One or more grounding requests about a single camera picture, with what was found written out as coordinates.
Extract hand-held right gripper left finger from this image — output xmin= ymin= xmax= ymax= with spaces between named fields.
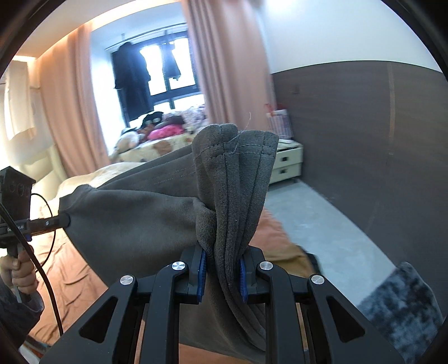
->
xmin=40 ymin=247 xmax=205 ymax=364

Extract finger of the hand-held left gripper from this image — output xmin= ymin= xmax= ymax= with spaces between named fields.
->
xmin=30 ymin=214 xmax=71 ymax=233

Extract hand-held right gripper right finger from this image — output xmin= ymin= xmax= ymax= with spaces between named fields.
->
xmin=241 ymin=249 xmax=407 ymax=364

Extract grey t-shirt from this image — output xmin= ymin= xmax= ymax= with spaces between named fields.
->
xmin=58 ymin=122 xmax=281 ymax=364

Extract person's left forearm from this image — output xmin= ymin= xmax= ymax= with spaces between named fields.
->
xmin=0 ymin=276 xmax=44 ymax=345

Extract brown folded clothes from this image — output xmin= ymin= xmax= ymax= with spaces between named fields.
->
xmin=261 ymin=241 xmax=317 ymax=281

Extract person's left hand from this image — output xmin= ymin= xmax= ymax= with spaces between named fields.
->
xmin=0 ymin=243 xmax=38 ymax=298

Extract cream padded headboard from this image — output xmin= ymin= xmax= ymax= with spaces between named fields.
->
xmin=0 ymin=140 xmax=67 ymax=211

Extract orange blanket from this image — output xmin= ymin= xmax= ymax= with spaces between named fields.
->
xmin=26 ymin=206 xmax=316 ymax=364

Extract cream duvet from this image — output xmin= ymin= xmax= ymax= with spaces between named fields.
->
xmin=56 ymin=161 xmax=148 ymax=204

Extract white hanging cloth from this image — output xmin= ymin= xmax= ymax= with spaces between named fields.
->
xmin=3 ymin=59 xmax=37 ymax=141

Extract pink curtain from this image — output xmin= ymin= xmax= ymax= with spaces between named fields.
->
xmin=35 ymin=23 xmax=113 ymax=177
xmin=180 ymin=0 xmax=277 ymax=130

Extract white plush toy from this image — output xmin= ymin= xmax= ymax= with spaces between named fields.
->
xmin=115 ymin=133 xmax=141 ymax=153

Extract cream nightstand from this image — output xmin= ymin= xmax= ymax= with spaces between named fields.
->
xmin=269 ymin=138 xmax=303 ymax=184

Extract bear print bedding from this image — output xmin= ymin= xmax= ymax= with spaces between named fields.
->
xmin=108 ymin=133 xmax=197 ymax=165

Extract black plush toy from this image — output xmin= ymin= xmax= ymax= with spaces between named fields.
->
xmin=142 ymin=112 xmax=165 ymax=128

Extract pink plush toy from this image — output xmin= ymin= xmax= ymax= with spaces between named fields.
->
xmin=147 ymin=124 xmax=184 ymax=141

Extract grey shaggy rug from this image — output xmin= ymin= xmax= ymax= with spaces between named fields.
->
xmin=357 ymin=262 xmax=445 ymax=364

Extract dark hanging robe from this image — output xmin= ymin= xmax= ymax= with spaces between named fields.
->
xmin=111 ymin=42 xmax=155 ymax=121

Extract dark framed window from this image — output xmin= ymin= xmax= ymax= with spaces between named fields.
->
xmin=105 ymin=30 xmax=207 ymax=128

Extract small dark hanging garment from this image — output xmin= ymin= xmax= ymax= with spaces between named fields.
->
xmin=162 ymin=40 xmax=182 ymax=80

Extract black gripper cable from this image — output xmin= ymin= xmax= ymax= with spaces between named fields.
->
xmin=0 ymin=193 xmax=65 ymax=337

